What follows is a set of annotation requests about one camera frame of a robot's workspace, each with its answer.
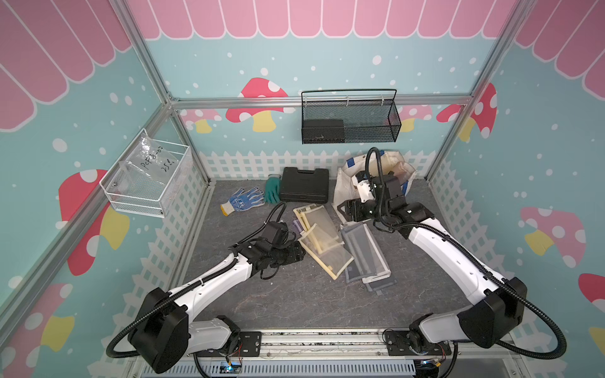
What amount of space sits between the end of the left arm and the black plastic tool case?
1.19 ft

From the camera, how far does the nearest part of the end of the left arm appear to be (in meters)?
0.60

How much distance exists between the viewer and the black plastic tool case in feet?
3.66
